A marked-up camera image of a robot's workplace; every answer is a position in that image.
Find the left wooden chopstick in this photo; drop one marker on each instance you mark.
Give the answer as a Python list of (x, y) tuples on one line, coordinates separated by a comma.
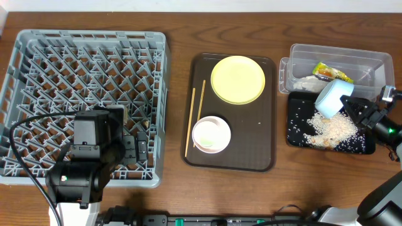
[(189, 121)]

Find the pink white bowl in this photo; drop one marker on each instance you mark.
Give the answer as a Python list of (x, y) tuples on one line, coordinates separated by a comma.
[(211, 134)]

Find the grey plastic dishwasher rack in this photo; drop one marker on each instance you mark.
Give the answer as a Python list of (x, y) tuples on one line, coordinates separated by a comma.
[(52, 73)]

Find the yellow round plate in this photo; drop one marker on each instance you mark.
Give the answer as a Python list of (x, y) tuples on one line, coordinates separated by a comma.
[(237, 80)]

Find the right wooden chopstick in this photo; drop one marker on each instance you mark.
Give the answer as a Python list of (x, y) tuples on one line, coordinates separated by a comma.
[(200, 101)]

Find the green orange snack wrapper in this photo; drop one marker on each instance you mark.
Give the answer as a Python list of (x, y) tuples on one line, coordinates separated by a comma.
[(323, 70)]

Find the dark brown serving tray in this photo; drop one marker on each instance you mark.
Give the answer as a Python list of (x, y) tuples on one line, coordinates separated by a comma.
[(253, 125)]

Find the black rail with green clips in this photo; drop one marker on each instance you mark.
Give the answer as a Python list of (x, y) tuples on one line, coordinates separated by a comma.
[(126, 216)]

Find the clear plastic bin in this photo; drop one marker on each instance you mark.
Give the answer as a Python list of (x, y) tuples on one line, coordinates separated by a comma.
[(370, 70)]

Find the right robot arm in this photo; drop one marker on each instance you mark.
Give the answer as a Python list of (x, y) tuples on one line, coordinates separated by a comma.
[(383, 205)]

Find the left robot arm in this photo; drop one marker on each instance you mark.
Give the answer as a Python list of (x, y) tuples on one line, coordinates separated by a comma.
[(84, 167)]

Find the spilled rice pile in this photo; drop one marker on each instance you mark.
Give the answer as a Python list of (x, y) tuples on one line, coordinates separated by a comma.
[(333, 130)]

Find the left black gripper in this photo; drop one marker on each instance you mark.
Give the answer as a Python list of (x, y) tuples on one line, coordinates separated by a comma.
[(140, 147)]

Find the crumpled white tissue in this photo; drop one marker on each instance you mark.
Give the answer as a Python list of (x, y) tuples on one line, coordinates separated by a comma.
[(310, 84)]

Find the black rectangular tray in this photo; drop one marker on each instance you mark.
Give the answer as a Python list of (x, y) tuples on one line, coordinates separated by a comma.
[(298, 125)]

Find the light blue bowl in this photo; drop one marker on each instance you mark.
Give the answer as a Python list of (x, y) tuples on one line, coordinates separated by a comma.
[(328, 102)]

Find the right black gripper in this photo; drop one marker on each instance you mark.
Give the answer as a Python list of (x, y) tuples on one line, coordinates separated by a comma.
[(374, 115)]

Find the wooden chopstick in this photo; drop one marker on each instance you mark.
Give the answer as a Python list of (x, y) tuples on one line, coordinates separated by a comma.
[(189, 121), (200, 101)]

